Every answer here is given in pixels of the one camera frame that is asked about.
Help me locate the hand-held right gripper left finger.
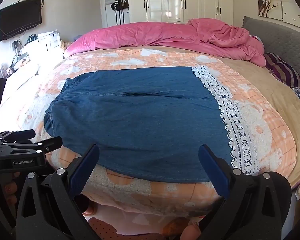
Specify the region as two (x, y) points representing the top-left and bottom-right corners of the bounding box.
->
(15, 144), (100, 240)

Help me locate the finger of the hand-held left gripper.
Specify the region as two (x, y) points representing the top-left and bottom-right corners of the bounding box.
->
(0, 136), (63, 156)
(0, 129), (36, 143)

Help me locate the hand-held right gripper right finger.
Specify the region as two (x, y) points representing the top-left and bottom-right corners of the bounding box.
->
(197, 144), (292, 240)

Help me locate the blue denim pants lace trim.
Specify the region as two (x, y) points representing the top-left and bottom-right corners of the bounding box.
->
(44, 65), (258, 183)

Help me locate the person's left hand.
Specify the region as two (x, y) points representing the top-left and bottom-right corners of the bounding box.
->
(1, 172), (19, 208)

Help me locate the orange plaid fleece blanket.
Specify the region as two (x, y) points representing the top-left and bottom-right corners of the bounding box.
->
(16, 46), (297, 215)

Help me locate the white desk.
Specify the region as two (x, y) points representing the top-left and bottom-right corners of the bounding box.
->
(0, 52), (40, 98)

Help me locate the person's pink dotted clothing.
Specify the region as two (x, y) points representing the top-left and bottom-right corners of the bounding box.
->
(87, 216), (165, 240)

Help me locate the white drawer cabinet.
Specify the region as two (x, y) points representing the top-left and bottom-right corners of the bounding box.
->
(22, 30), (62, 54)

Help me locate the purple striped pillow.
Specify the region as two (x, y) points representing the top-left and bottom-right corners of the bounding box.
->
(264, 52), (300, 90)

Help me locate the white door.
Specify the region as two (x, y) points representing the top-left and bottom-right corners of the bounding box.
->
(100, 0), (129, 28)

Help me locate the grey quilted headboard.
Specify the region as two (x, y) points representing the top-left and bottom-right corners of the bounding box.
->
(242, 16), (300, 90)

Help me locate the pink duvet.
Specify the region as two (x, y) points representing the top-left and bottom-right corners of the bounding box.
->
(64, 18), (267, 67)

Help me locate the black striped hanging bag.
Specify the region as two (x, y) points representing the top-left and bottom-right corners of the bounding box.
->
(112, 0), (124, 12)

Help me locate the white glossy wardrobe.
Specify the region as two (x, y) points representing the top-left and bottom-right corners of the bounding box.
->
(127, 0), (234, 25)

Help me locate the black wall television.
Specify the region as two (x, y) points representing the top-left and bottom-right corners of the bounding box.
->
(0, 0), (42, 42)

